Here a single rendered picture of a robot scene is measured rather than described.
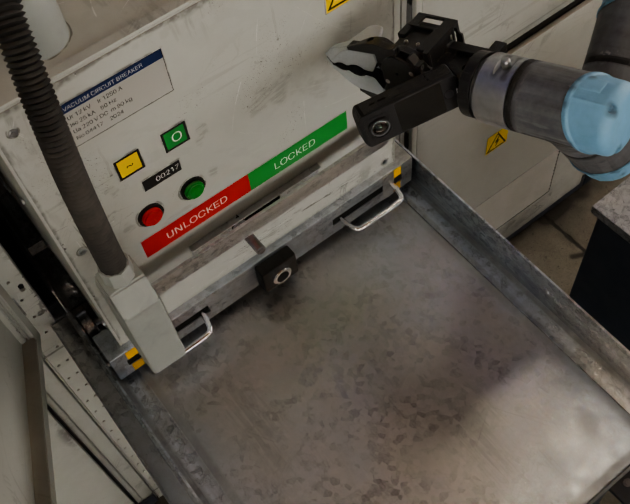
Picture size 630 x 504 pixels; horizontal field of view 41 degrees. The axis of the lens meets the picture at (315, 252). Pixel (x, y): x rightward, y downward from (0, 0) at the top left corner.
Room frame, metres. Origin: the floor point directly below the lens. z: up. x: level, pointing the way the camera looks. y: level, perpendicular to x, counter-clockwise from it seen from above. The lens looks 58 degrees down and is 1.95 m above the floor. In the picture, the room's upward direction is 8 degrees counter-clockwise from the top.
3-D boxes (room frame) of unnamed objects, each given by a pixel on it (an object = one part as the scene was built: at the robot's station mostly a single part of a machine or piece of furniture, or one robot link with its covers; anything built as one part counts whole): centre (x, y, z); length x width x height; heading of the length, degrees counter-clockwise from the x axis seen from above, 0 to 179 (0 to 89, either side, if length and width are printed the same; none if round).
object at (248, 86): (0.66, 0.07, 1.15); 0.48 x 0.01 x 0.48; 120
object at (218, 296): (0.68, 0.08, 0.90); 0.54 x 0.05 x 0.06; 120
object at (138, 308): (0.50, 0.22, 1.09); 0.08 x 0.05 x 0.17; 30
